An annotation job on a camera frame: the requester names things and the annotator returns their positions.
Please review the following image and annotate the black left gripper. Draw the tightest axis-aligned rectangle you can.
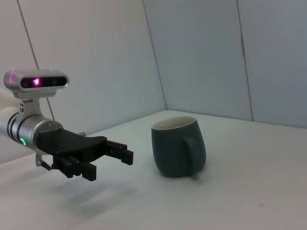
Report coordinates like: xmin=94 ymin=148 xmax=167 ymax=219
xmin=33 ymin=128 xmax=134 ymax=182

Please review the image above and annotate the grey ceramic cup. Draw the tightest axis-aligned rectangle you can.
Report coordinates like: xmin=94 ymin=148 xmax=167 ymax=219
xmin=151 ymin=116 xmax=207 ymax=179

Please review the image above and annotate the thin black left gripper cable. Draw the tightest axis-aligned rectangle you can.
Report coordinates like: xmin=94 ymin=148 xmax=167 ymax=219
xmin=35 ymin=153 xmax=52 ymax=171

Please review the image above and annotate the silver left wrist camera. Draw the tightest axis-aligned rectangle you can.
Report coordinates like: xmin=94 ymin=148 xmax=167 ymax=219
xmin=3 ymin=69 xmax=70 ymax=98

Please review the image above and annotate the silver camera mount bracket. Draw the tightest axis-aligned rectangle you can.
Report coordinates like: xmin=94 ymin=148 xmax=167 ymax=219
xmin=18 ymin=96 xmax=44 ymax=120

